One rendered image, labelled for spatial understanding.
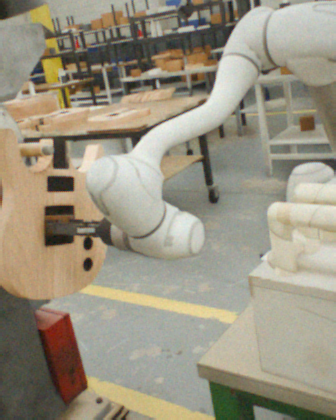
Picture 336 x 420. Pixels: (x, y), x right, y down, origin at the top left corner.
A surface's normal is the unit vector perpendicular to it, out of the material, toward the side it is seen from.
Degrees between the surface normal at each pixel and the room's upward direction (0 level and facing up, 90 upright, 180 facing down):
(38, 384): 90
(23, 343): 90
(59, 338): 90
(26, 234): 89
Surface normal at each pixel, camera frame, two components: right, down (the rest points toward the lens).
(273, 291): -0.62, 0.34
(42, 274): 0.81, 0.02
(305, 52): -0.47, 0.71
